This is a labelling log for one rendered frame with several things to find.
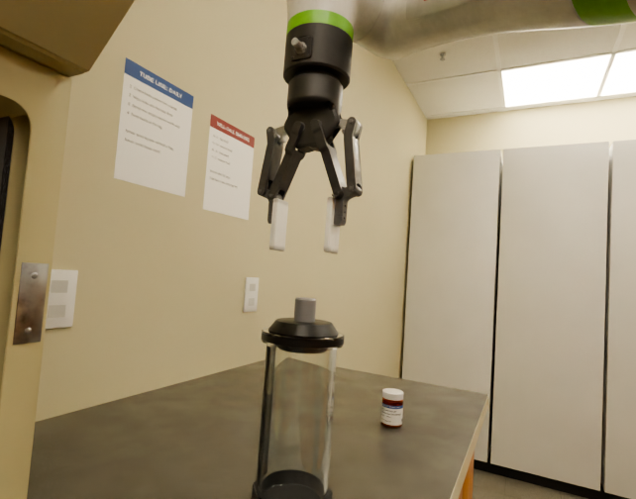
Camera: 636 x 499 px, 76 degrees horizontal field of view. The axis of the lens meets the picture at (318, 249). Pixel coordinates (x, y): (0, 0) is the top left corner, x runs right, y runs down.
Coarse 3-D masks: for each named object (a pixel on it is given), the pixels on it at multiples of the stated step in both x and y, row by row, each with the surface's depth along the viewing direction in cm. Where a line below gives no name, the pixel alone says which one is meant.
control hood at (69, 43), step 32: (0, 0) 30; (32, 0) 31; (64, 0) 32; (96, 0) 33; (128, 0) 35; (0, 32) 31; (32, 32) 32; (64, 32) 34; (96, 32) 35; (64, 64) 36
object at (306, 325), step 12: (300, 300) 52; (312, 300) 53; (300, 312) 52; (312, 312) 53; (276, 324) 51; (288, 324) 50; (300, 324) 50; (312, 324) 50; (324, 324) 51; (300, 336) 49; (312, 336) 49; (324, 336) 50
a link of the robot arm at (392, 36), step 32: (384, 0) 56; (416, 0) 53; (448, 0) 49; (480, 0) 45; (512, 0) 42; (544, 0) 39; (384, 32) 59; (416, 32) 55; (448, 32) 52; (480, 32) 49; (512, 32) 48
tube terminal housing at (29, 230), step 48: (0, 48) 33; (0, 96) 34; (48, 96) 36; (48, 144) 37; (48, 192) 37; (48, 240) 37; (0, 288) 36; (48, 288) 37; (0, 336) 36; (0, 384) 36; (0, 432) 34; (0, 480) 34
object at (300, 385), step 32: (288, 352) 49; (320, 352) 49; (288, 384) 49; (320, 384) 49; (288, 416) 48; (320, 416) 49; (288, 448) 48; (320, 448) 49; (288, 480) 48; (320, 480) 49
